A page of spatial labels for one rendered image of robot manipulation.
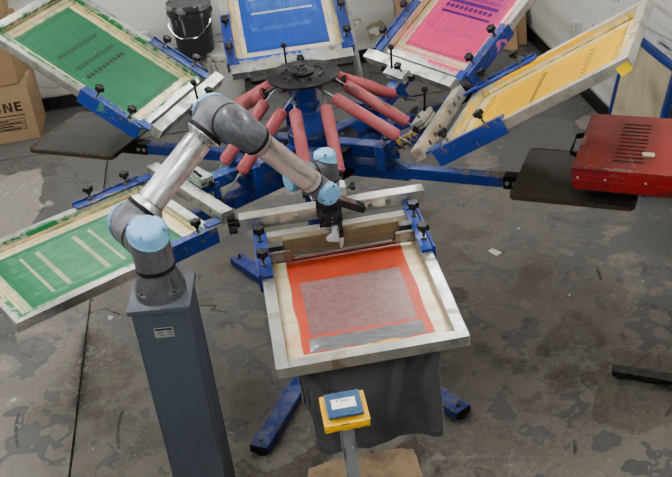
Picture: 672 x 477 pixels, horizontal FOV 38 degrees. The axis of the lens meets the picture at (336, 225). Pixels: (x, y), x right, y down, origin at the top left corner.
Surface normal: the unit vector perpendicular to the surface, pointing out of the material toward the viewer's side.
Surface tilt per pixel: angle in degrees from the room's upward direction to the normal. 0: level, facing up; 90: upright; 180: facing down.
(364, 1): 90
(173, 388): 90
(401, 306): 0
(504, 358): 0
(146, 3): 90
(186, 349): 90
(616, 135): 0
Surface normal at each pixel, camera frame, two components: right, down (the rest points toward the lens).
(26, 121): 0.17, 0.49
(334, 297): -0.11, -0.85
